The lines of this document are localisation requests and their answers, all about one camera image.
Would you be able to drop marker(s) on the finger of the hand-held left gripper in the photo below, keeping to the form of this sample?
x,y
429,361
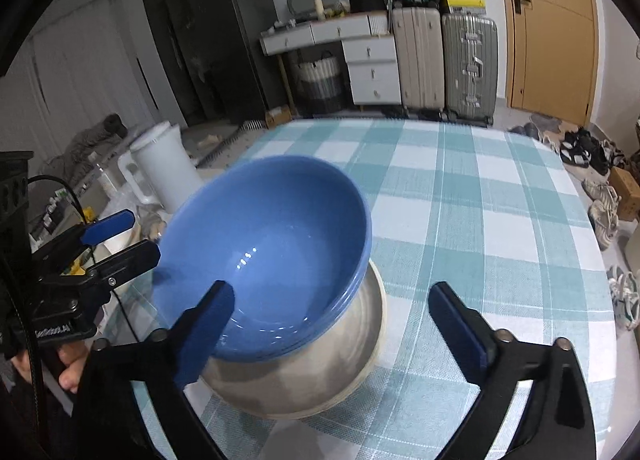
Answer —
x,y
107,227
130,257

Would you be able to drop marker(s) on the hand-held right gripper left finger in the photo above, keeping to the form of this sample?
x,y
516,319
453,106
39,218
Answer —
x,y
205,335

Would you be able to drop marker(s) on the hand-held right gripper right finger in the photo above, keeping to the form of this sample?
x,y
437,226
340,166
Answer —
x,y
457,335

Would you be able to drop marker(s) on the blue bowl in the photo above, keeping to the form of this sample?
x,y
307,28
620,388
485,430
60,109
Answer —
x,y
327,330
270,240
300,352

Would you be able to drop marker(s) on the cream plate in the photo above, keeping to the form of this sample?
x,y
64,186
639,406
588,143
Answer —
x,y
320,375

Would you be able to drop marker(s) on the person's left hand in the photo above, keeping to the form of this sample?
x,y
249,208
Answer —
x,y
72,365

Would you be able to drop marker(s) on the white electric kettle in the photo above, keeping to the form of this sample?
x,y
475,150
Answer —
x,y
160,164

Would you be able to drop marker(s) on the grey cloth pile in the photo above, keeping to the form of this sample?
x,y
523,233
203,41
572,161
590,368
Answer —
x,y
90,139

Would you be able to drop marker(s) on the teal checked tablecloth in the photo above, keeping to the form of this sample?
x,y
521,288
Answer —
x,y
475,215

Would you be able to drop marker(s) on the dark tall cabinet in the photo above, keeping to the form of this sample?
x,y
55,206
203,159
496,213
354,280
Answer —
x,y
165,39

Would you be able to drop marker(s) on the small cardboard box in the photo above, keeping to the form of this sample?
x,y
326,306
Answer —
x,y
277,118

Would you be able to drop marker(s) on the scattered sandals and slippers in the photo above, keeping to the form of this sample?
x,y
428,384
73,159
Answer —
x,y
600,190

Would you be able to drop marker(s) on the dark grey refrigerator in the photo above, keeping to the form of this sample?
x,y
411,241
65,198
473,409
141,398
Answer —
x,y
235,49

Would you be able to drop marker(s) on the brown cardboard box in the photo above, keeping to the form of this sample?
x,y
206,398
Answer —
x,y
625,192

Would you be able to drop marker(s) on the woven laundry basket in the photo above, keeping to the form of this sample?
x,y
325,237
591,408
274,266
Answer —
x,y
320,82

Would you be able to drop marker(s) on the silver suitcase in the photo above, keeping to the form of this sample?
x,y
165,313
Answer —
x,y
470,69

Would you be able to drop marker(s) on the beige suitcase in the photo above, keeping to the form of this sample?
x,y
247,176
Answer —
x,y
417,59

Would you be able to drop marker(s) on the white desk with drawers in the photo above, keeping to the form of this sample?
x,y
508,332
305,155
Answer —
x,y
372,64

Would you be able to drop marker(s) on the white bottle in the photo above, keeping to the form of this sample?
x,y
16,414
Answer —
x,y
317,7

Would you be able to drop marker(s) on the wooden door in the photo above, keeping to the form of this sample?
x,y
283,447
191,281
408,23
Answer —
x,y
550,29

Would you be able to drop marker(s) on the black storage box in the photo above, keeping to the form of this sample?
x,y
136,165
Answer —
x,y
366,2

